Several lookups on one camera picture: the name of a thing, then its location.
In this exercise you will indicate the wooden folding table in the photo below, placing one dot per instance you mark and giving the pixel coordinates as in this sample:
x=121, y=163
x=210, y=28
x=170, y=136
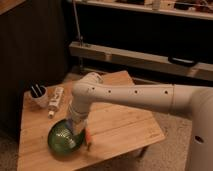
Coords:
x=114, y=130

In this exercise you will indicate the long metal case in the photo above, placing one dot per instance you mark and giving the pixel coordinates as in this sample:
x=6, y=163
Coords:
x=140, y=60

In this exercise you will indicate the white cup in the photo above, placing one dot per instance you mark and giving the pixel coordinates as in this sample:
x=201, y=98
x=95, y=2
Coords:
x=41, y=101

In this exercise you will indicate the white tube bottle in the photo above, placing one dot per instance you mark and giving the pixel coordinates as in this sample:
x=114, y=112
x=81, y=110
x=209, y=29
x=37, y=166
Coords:
x=54, y=102

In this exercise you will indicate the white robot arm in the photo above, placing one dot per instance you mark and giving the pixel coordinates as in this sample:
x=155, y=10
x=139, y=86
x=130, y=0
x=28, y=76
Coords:
x=165, y=98

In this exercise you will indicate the black marker left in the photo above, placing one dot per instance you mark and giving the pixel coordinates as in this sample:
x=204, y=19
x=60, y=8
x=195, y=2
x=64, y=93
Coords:
x=33, y=92

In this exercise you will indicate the black marker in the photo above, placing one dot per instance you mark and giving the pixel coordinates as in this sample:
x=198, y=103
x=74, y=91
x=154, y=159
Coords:
x=39, y=90
x=33, y=92

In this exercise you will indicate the green ceramic bowl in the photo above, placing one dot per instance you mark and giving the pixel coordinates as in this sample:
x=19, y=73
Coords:
x=61, y=141

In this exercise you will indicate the orange carrot toy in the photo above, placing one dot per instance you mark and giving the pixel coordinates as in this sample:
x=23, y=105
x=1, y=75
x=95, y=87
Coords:
x=88, y=139

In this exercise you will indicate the upper shelf board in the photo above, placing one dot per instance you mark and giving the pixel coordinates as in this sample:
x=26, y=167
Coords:
x=139, y=8

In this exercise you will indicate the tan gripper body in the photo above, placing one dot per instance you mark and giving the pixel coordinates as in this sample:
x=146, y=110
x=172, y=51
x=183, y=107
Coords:
x=76, y=128

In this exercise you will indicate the metal stand pole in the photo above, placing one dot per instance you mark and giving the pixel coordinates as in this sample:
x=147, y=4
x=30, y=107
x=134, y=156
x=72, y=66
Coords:
x=81, y=66

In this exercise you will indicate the black marker right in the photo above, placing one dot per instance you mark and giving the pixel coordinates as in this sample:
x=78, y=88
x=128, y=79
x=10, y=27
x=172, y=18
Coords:
x=39, y=90

